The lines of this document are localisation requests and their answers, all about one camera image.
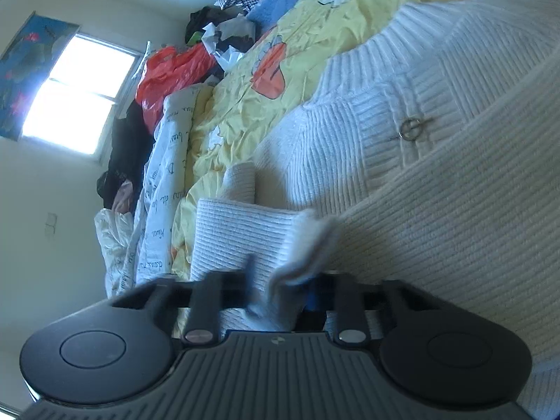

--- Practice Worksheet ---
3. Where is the white printed quilt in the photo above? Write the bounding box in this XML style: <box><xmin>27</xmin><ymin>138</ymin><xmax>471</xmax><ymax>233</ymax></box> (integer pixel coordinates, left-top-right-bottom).
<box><xmin>105</xmin><ymin>83</ymin><xmax>216</xmax><ymax>298</ymax></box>

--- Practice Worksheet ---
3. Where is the window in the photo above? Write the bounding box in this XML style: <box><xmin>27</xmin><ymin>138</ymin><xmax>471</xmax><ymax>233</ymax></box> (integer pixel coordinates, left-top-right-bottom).
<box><xmin>21</xmin><ymin>33</ymin><xmax>141</xmax><ymax>156</ymax></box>

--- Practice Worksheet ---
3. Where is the black and green bag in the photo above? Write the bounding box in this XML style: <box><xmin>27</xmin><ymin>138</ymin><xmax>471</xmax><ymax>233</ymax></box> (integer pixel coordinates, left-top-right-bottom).
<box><xmin>184</xmin><ymin>6</ymin><xmax>220</xmax><ymax>47</ymax></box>

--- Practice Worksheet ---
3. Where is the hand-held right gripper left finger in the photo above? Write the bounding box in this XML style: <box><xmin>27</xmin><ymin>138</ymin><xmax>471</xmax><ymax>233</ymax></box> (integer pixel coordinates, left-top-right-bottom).
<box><xmin>108</xmin><ymin>254</ymin><xmax>260</xmax><ymax>344</ymax></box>

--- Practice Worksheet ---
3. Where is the white crinkled plastic bag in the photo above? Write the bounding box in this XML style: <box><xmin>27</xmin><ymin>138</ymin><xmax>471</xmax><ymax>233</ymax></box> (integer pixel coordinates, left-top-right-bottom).
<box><xmin>93</xmin><ymin>208</ymin><xmax>135</xmax><ymax>299</ymax></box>

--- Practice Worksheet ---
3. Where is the blue towel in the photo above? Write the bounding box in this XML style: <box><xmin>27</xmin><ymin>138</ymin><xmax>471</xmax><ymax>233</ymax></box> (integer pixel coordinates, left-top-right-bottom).
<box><xmin>246</xmin><ymin>0</ymin><xmax>341</xmax><ymax>36</ymax></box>

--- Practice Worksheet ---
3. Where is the pink cloth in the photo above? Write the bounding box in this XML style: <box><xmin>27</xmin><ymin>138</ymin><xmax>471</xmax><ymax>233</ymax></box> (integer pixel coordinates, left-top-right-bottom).
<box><xmin>113</xmin><ymin>178</ymin><xmax>135</xmax><ymax>214</ymax></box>

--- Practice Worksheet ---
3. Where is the white knit sweater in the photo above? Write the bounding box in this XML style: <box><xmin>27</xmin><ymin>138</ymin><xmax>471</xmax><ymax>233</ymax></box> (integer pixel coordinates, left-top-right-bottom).
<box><xmin>190</xmin><ymin>0</ymin><xmax>560</xmax><ymax>420</ymax></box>

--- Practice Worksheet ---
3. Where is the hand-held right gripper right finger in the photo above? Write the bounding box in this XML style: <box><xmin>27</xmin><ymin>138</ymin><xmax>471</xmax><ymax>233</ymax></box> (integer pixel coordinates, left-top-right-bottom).
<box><xmin>294</xmin><ymin>271</ymin><xmax>439</xmax><ymax>344</ymax></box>

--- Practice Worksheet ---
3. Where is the checkered cloth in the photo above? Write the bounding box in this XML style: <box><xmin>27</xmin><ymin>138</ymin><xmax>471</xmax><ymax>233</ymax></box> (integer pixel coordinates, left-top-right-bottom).
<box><xmin>213</xmin><ymin>0</ymin><xmax>258</xmax><ymax>13</ymax></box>

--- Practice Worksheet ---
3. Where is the black clothes pile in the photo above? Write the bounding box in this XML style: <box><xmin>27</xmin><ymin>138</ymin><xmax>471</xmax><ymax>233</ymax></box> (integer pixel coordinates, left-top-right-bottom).
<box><xmin>96</xmin><ymin>100</ymin><xmax>157</xmax><ymax>211</ymax></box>

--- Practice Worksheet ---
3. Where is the yellow printed bedsheet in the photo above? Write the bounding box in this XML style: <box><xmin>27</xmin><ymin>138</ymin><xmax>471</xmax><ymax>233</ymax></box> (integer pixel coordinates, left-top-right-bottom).
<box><xmin>170</xmin><ymin>0</ymin><xmax>560</xmax><ymax>281</ymax></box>

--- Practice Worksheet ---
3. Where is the blue floral curtain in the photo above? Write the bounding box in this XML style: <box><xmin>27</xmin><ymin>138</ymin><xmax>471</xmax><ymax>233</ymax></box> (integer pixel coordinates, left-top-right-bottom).
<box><xmin>0</xmin><ymin>12</ymin><xmax>82</xmax><ymax>141</ymax></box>

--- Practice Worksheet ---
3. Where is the red plastic bag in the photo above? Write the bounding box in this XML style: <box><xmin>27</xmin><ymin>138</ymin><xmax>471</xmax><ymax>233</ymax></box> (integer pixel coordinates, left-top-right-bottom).
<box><xmin>135</xmin><ymin>45</ymin><xmax>218</xmax><ymax>135</ymax></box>

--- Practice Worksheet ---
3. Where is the white crumpled plastic bag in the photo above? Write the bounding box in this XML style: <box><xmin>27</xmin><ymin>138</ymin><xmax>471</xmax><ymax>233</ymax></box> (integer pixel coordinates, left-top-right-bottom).
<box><xmin>202</xmin><ymin>14</ymin><xmax>257</xmax><ymax>71</ymax></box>

